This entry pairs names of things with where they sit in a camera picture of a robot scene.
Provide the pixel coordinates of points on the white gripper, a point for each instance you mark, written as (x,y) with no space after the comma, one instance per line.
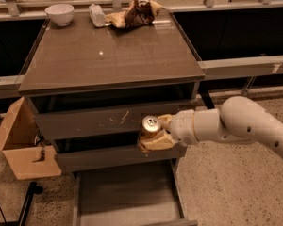
(182,126)

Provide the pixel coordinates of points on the orange soda can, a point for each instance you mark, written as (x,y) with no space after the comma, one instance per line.
(150,126)

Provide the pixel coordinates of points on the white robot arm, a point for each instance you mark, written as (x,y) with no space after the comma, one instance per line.
(239,120)

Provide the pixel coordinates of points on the grey top drawer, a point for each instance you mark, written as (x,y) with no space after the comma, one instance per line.
(108,112)

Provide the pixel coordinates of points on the grey drawer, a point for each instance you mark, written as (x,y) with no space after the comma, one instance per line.
(113,157)
(146,194)
(108,112)

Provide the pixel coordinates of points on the grey bottom drawer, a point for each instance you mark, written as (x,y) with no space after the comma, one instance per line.
(146,194)

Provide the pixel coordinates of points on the grey drawer cabinet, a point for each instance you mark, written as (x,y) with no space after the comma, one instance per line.
(81,58)

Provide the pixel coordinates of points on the grey middle drawer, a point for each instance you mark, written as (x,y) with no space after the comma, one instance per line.
(113,157)

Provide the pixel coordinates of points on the brown chip bag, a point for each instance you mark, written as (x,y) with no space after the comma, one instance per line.
(139,13)

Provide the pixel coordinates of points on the black stand base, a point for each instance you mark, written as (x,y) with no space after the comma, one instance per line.
(33,190)

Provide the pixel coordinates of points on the open cardboard box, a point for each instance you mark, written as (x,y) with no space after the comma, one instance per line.
(17,142)

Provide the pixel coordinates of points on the white ceramic bowl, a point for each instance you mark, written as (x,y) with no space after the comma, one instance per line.
(60,14)

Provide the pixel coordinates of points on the metal window railing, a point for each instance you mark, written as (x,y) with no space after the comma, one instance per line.
(217,29)

